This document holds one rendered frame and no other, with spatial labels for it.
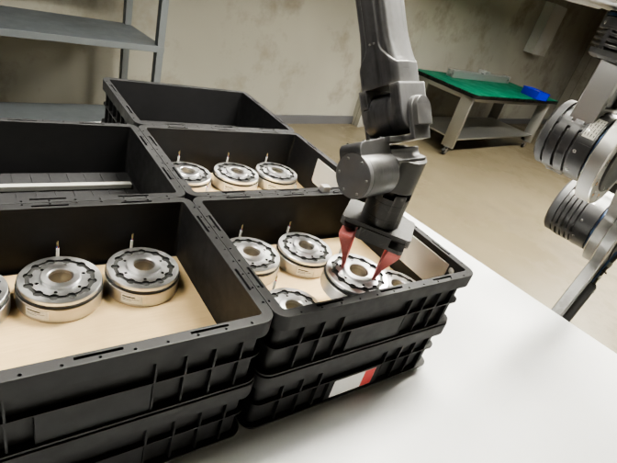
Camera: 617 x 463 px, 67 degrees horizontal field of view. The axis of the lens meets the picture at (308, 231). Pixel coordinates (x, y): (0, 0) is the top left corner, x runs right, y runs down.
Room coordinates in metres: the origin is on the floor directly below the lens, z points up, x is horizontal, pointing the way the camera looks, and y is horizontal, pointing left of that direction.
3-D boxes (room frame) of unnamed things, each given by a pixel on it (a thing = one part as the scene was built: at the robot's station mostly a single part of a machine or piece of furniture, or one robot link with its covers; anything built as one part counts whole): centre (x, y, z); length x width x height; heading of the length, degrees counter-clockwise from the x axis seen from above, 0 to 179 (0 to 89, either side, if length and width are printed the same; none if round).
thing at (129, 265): (0.54, 0.21, 0.86); 0.05 x 0.05 x 0.01
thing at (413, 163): (0.61, -0.09, 1.09); 0.07 x 0.06 x 0.07; 140
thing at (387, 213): (0.62, -0.09, 1.03); 0.10 x 0.07 x 0.07; 82
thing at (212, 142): (0.91, 0.15, 0.87); 0.40 x 0.30 x 0.11; 132
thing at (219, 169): (0.96, 0.19, 0.86); 0.10 x 0.10 x 0.01
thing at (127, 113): (1.13, 0.35, 0.92); 0.40 x 0.30 x 0.02; 132
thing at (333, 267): (0.62, -0.09, 0.91); 0.10 x 0.10 x 0.01
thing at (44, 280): (0.47, 0.29, 0.86); 0.05 x 0.05 x 0.01
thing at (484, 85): (5.73, -1.54, 0.39); 2.15 x 0.85 x 0.78; 139
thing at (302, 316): (0.68, -0.05, 0.92); 0.40 x 0.30 x 0.02; 132
